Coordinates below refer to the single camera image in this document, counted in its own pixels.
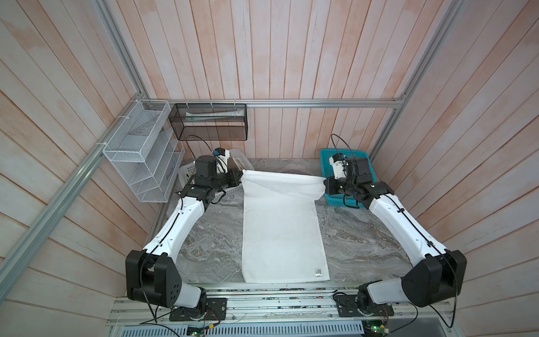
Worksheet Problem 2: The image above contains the aluminium wall rail back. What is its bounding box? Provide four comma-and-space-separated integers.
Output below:
166, 98, 404, 109

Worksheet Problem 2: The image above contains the teal plastic basket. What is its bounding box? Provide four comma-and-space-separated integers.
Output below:
319, 148, 378, 207

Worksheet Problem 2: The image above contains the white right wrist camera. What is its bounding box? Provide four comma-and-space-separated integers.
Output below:
329, 152, 347, 179

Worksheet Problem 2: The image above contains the aluminium wall rail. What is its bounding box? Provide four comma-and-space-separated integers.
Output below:
166, 98, 404, 109
1, 92, 146, 301

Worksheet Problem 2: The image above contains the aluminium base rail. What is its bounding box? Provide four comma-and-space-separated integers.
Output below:
106, 283, 453, 327

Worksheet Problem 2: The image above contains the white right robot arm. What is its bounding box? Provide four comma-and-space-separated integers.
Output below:
324, 153, 467, 313

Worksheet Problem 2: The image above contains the white towel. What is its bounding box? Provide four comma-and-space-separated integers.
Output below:
241, 171, 330, 284

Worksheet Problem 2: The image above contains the white plastic laundry basket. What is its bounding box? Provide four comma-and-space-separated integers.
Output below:
178, 148, 253, 203

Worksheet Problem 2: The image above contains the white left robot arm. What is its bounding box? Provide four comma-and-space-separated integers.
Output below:
126, 147, 242, 317

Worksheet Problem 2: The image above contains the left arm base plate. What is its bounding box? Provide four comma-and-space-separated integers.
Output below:
169, 297, 227, 322

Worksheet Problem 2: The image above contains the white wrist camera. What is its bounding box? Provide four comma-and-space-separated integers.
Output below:
213, 147, 230, 174
329, 152, 347, 179

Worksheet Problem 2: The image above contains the aluminium wall rail left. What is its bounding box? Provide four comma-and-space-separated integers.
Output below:
1, 92, 146, 301

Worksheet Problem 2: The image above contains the black mesh wall basket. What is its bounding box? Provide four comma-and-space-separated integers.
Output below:
168, 103, 248, 141

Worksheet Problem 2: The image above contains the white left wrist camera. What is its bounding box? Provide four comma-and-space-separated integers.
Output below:
213, 147, 230, 174

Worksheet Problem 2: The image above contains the white wire mesh shelf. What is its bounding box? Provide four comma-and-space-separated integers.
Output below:
103, 100, 185, 203

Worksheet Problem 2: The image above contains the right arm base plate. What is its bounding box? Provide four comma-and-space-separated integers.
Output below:
332, 292, 394, 318

